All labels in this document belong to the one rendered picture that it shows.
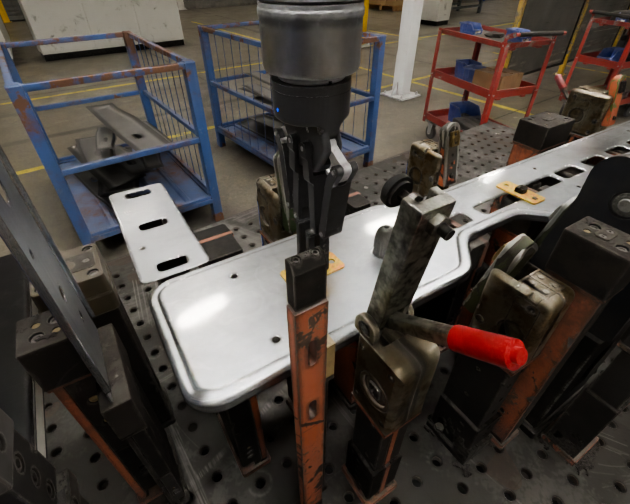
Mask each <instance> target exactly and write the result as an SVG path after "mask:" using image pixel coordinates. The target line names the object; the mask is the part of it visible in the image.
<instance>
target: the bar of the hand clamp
mask: <svg viewBox="0 0 630 504"><path fill-rule="evenodd" d="M412 190H413V180H412V179H411V178H410V177H409V176H408V175H406V174H404V173H401V174H397V175H395V176H393V177H391V178H390V179H388V180H387V182H386V183H385V184H384V186H383V188H382V190H381V196H380V198H381V201H382V202H383V203H384V204H385V205H386V206H387V207H389V208H393V207H397V206H399V205H400V207H399V210H398V213H397V217H396V220H395V223H394V226H393V229H392V233H391V236H390V239H389V242H388V245H387V249H386V252H385V255H384V258H383V261H382V264H381V268H380V271H379V274H378V277H377V280H376V284H375V287H374V290H373V293H372V296H371V299H370V303H369V306H368V309H367V313H368V314H370V315H371V316H372V317H373V319H374V320H375V321H376V323H377V325H378V327H379V331H380V335H379V339H380V336H381V334H382V331H383V329H384V326H385V324H386V321H387V319H388V316H389V315H390V314H392V313H394V312H396V311H397V312H401V313H405V314H406V313H407V310H408V308H409V306H410V304H411V302H412V299H413V297H414V295H415V293H416V290H417V288H418V286H419V284H420V282H421V279H422V277H423V275H424V273H425V270H426V268H427V266H428V264H429V262H430V259H431V257H432V255H433V253H434V250H435V248H436V246H437V244H438V242H439V239H440V237H441V238H442V239H444V240H445V241H448V240H450V239H451V238H452V237H453V236H454V234H455V230H454V229H453V228H451V227H450V226H449V224H450V221H451V219H449V217H450V215H451V213H452V211H453V208H454V206H455V204H456V199H454V198H453V197H452V196H450V195H449V194H448V193H445V192H444V191H443V190H441V189H440V188H439V187H437V186H435V187H432V188H430V189H429V192H428V194H427V197H426V200H424V201H423V199H424V198H423V197H422V196H421V195H420V194H418V193H415V192H412Z"/></svg>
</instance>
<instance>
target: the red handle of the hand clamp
mask: <svg viewBox="0 0 630 504"><path fill-rule="evenodd" d="M384 327H385V328H388V329H392V330H396V331H399V332H402V333H405V334H408V335H411V336H414V337H417V338H420V339H423V340H427V341H430V342H433V343H436V344H439V345H442V346H445V347H448V348H450V349H451V350H452V351H454V352H456V353H459V354H462V355H465V356H469V357H472V358H475V359H478V360H481V361H484V362H487V363H490V364H493V365H496V366H499V367H502V368H505V369H508V370H511V371H516V370H518V369H519V368H520V367H521V366H522V365H524V364H525V363H526V361H527V358H528V353H527V350H526V349H525V346H524V344H523V342H522V341H521V340H520V339H517V338H513V337H508V336H504V335H500V334H496V333H492V332H488V331H484V330H479V329H475V328H471V327H467V326H463V325H455V326H453V325H449V324H445V323H441V322H437V321H433V320H429V319H425V318H421V317H417V316H413V315H409V314H405V313H401V312H397V311H396V312H394V313H392V314H390V315H389V316H388V319H387V321H386V324H385V326H384Z"/></svg>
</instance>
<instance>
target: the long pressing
mask: <svg viewBox="0 0 630 504"><path fill-rule="evenodd" d="M629 131H630V120H628V121H626V122H623V123H620V124H618V125H615V126H612V127H610V128H607V129H604V130H602V131H599V132H596V133H594V134H591V135H588V136H586V137H583V138H580V139H578V140H575V141H572V142H570V143H567V144H564V145H562V146H559V147H556V148H554V149H551V150H548V151H546V152H543V153H540V154H538V155H535V156H532V157H530V158H527V159H524V160H522V161H519V162H516V163H514V164H511V165H508V166H506V167H503V168H500V169H497V170H495V171H492V172H489V173H487V174H484V175H481V176H479V177H476V178H473V179H471V180H468V181H465V182H463V183H460V184H457V185H455V186H452V187H449V188H447V189H444V190H443V191H444V192H445V193H448V194H449V195H450V196H452V197H453V198H454V199H456V204H455V206H454V208H453V211H452V213H451V215H450V217H449V218H451V217H453V216H455V215H463V216H465V217H467V218H468V219H470V220H471V222H470V223H467V224H465V225H463V226H461V227H458V228H456V229H454V230H455V234H454V236H453V237H452V238H451V239H450V240H448V241H445V240H444V239H442V238H441V237H440V239H439V242H438V244H437V246H436V248H435V250H434V253H433V255H432V257H431V259H430V262H429V264H428V266H427V268H426V270H425V273H424V275H423V277H422V279H421V282H420V284H419V286H418V288H417V290H416V293H415V295H414V297H413V299H412V302H411V305H412V307H413V310H414V309H416V308H418V307H420V306H421V305H423V304H425V303H427V302H429V301H431V300H433V299H434V298H436V297H438V296H440V295H442V294H444V293H445V292H447V291H449V290H451V289H453V288H455V287H457V286H458V285H460V284H462V283H464V282H465V281H466V280H467V279H468V278H469V276H470V273H471V271H472V261H471V255H470V249H469V242H471V241H472V240H474V239H476V238H478V237H480V236H483V235H485V234H487V233H489V232H491V231H493V230H495V229H497V228H499V227H501V226H504V225H506V224H508V223H510V222H512V221H515V220H530V221H538V222H547V223H549V222H550V220H549V219H548V217H549V216H550V215H551V214H552V213H553V211H554V210H555V209H556V208H558V207H559V206H560V205H561V204H563V203H566V202H567V201H568V200H569V199H571V198H572V197H574V196H575V195H578V194H579V193H580V190H581V188H582V187H583V184H584V182H585V181H586V179H587V177H588V175H589V173H590V171H591V170H592V168H593V167H594V166H589V165H586V164H584V163H582V162H583V161H585V160H588V159H590V158H592V157H601V158H604V159H607V158H609V157H611V156H614V155H612V154H609V153H606V151H609V150H611V149H614V148H616V147H622V148H625V149H628V150H630V144H629V143H628V142H630V132H629ZM625 154H630V151H629V152H627V153H625ZM569 167H574V168H577V169H579V170H582V171H583V172H582V173H580V174H577V175H575V176H573V177H571V178H563V177H561V176H558V175H556V174H555V173H557V172H559V171H562V170H564V169H566V168H569ZM533 168H535V169H533ZM545 177H551V178H554V179H556V180H559V181H560V182H559V183H557V184H555V185H553V186H550V187H548V188H546V189H544V190H541V191H539V192H537V193H536V194H538V195H540V196H543V197H545V201H543V202H540V203H538V204H536V205H532V204H530V203H528V202H526V201H524V200H522V199H520V198H517V197H515V196H513V195H511V194H509V193H507V192H505V191H503V190H501V189H499V188H497V187H496V185H497V184H499V183H502V182H504V181H510V182H512V183H514V184H516V185H522V184H523V185H524V186H526V185H529V184H531V183H533V182H536V181H538V180H540V179H543V178H545ZM577 186H579V187H581V188H579V187H577ZM506 194H507V195H511V196H513V197H515V198H517V199H519V201H517V202H515V203H512V204H510V205H508V206H506V207H503V208H501V209H499V210H497V211H494V212H492V213H490V214H482V213H480V212H478V211H477V210H475V209H474V207H477V206H479V205H481V204H484V203H486V202H488V201H491V200H493V199H496V198H498V197H500V196H503V195H506ZM399 207H400V205H399V206H397V207H393V208H389V207H387V206H386V205H377V206H372V207H369V208H366V209H364V210H361V211H358V212H355V213H353V214H350V215H347V216H345V217H344V222H343V228H342V232H341V233H338V234H336V235H333V236H330V237H329V252H332V253H333V254H335V255H336V256H337V257H338V258H339V259H340V260H341V261H342V262H343V263H344V264H345V267H344V268H343V269H341V270H339V271H336V272H334V273H332V274H330V275H327V288H326V298H327V300H328V301H329V302H328V335H329V336H330V337H331V338H332V339H333V341H334V342H335V343H336V345H335V352H336V351H338V350H340V349H342V348H344V347H346V346H347V345H349V344H351V343H353V342H355V341H357V340H359V335H360V333H359V331H358V329H357V328H356V327H355V317H356V315H357V314H359V313H361V312H367V309H368V306H369V303H370V299H371V296H372V293H373V290H374V287H375V284H376V280H377V277H378V274H379V271H380V268H381V264H382V261H383V259H381V258H378V257H376V256H374V254H373V253H372V250H373V244H374V236H375V233H376V231H377V229H378V228H379V227H380V226H381V225H384V224H387V225H390V226H392V227H393V226H394V223H395V220H396V217H397V213H398V210H399ZM294 255H297V234H294V235H291V236H289V237H286V238H283V239H280V240H278V241H275V242H272V243H269V244H266V245H264V246H261V247H258V248H255V249H253V250H250V251H247V252H244V253H241V254H239V255H236V256H233V257H230V258H228V259H225V260H222V261H219V262H216V263H214V264H211V265H208V266H205V267H203V268H200V269H197V270H194V271H191V272H189V273H186V274H183V275H180V276H178V277H175V278H172V279H170V280H167V281H165V282H164V283H162V284H161V285H159V286H158V287H157V288H156V289H155V290H154V291H153V293H152V294H151V296H150V299H149V306H150V310H151V312H152V315H153V318H154V320H155V323H156V326H157V328H158V331H159V334H160V336H161V339H162V342H163V344H164V347H165V350H166V353H167V355H168V358H169V361H170V363H171V366H172V369H173V371H174V374H175V377H176V379H177V382H178V385H179V387H180V390H181V393H182V395H183V397H184V399H185V401H186V402H187V403H188V405H189V406H190V407H192V408H193V409H195V410H197V411H200V412H204V413H219V412H223V411H226V410H228V409H231V408H233V407H235V406H237V405H238V404H240V403H242V402H244V401H246V400H248V399H249V398H251V397H253V396H255V395H257V394H259V393H261V392H262V391H264V390H266V389H268V388H270V387H272V386H274V385H275V384H277V383H279V382H281V381H283V380H285V379H286V378H288V377H290V376H291V366H290V352H289V338H288V324H287V309H286V305H288V302H287V287H286V282H285V281H284V279H283V278H282V277H281V276H280V272H281V271H282V270H285V259H286V258H289V257H291V256H294ZM232 275H237V278H235V279H232V278H230V277H231V276H232ZM274 337H279V338H280V341H279V342H278V343H274V342H273V341H272V339H273V338H274Z"/></svg>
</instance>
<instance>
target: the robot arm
mask: <svg viewBox="0 0 630 504"><path fill-rule="evenodd" d="M257 4H258V6H257V15H258V17H259V28H260V40H261V52H262V63H263V67H264V70H265V71H266V72H268V73H269V74H271V75H273V76H272V77H271V81H272V94H273V108H274V114H275V116H276V118H277V119H278V120H280V121H281V122H283V123H285V126H282V127H278V128H275V129H274V135H275V138H276V142H277V145H278V149H279V155H280V162H281V169H282V176H283V183H284V190H285V197H286V204H287V207H288V208H289V209H291V208H293V213H294V217H295V219H296V220H297V221H296V231H297V254H299V253H302V252H304V251H307V250H309V249H312V248H315V247H317V246H320V247H321V248H322V249H323V250H324V253H325V257H326V261H327V270H328V269H329V237H330V236H333V235H336V234H338V233H341V232H342V228H343V222H344V217H345V212H346V207H347V202H348V197H349V192H350V186H351V181H352V180H353V178H354V176H355V175H356V173H357V171H358V164H357V162H356V161H354V160H353V161H349V162H347V160H346V159H345V157H344V155H343V154H342V152H341V149H342V139H341V135H340V126H341V124H342V122H343V121H344V120H345V119H346V118H347V117H348V115H349V112H350V98H351V81H352V77H351V74H353V73H355V72H356V71H357V70H358V69H359V66H360V59H361V44H362V29H363V16H364V14H365V6H364V0H257Z"/></svg>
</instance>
